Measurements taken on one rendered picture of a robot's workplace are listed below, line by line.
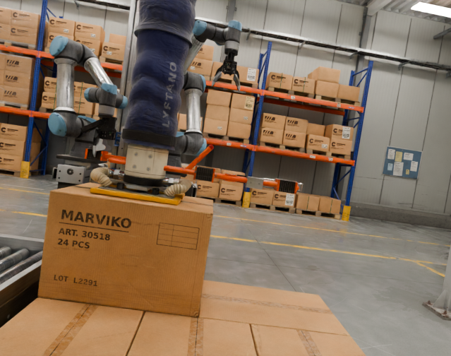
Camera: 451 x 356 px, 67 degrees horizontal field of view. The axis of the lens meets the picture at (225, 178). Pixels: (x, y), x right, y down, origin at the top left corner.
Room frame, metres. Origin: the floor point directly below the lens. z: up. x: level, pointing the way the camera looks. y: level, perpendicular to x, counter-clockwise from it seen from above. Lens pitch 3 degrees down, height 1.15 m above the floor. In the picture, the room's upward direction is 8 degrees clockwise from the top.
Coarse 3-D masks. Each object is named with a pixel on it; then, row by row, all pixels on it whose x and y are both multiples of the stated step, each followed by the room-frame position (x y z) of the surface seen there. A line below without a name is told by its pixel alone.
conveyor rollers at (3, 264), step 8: (8, 248) 1.69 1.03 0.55; (0, 256) 1.61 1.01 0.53; (8, 256) 1.57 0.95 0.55; (16, 256) 1.60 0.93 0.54; (24, 256) 1.66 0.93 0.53; (32, 256) 1.61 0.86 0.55; (40, 256) 1.65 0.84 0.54; (0, 264) 1.48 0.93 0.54; (8, 264) 1.53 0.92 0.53; (24, 264) 1.51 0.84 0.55; (32, 264) 1.57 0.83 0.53; (0, 272) 1.47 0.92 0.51; (8, 272) 1.40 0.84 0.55; (16, 272) 1.44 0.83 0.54; (0, 280) 1.33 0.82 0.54
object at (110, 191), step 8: (120, 184) 1.33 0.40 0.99; (96, 192) 1.29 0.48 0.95; (104, 192) 1.29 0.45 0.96; (112, 192) 1.30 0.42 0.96; (120, 192) 1.30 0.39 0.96; (128, 192) 1.31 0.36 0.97; (136, 192) 1.32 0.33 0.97; (144, 192) 1.35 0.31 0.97; (152, 192) 1.34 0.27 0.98; (144, 200) 1.30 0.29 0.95; (152, 200) 1.30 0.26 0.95; (160, 200) 1.30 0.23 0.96; (168, 200) 1.30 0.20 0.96; (176, 200) 1.31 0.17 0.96
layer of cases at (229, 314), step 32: (224, 288) 1.58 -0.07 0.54; (256, 288) 1.65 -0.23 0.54; (32, 320) 1.07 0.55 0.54; (64, 320) 1.10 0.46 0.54; (96, 320) 1.13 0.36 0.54; (128, 320) 1.16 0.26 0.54; (160, 320) 1.19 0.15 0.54; (192, 320) 1.23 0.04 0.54; (224, 320) 1.27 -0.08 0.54; (256, 320) 1.30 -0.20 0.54; (288, 320) 1.35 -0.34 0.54; (320, 320) 1.39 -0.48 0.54; (0, 352) 0.89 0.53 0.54; (32, 352) 0.91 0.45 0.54; (64, 352) 0.93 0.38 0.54; (96, 352) 0.95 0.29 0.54; (128, 352) 0.98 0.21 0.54; (160, 352) 1.00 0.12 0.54; (192, 352) 1.02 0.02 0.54; (224, 352) 1.05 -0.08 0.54; (256, 352) 1.09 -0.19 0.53; (288, 352) 1.10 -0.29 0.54; (320, 352) 1.13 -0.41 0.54; (352, 352) 1.16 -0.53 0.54
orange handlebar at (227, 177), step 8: (112, 160) 1.41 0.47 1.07; (120, 160) 1.41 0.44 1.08; (168, 168) 1.42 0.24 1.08; (176, 168) 1.42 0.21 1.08; (184, 168) 1.43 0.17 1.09; (216, 176) 1.42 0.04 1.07; (224, 176) 1.43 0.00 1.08; (232, 176) 1.43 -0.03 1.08; (264, 184) 1.43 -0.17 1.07; (272, 184) 1.43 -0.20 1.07
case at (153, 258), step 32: (64, 192) 1.23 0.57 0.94; (64, 224) 1.23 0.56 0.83; (96, 224) 1.24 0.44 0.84; (128, 224) 1.24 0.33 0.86; (160, 224) 1.25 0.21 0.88; (192, 224) 1.25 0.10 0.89; (64, 256) 1.23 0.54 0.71; (96, 256) 1.24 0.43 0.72; (128, 256) 1.24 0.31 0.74; (160, 256) 1.25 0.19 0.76; (192, 256) 1.25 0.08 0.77; (64, 288) 1.23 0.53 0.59; (96, 288) 1.24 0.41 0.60; (128, 288) 1.24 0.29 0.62; (160, 288) 1.25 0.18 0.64; (192, 288) 1.25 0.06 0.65
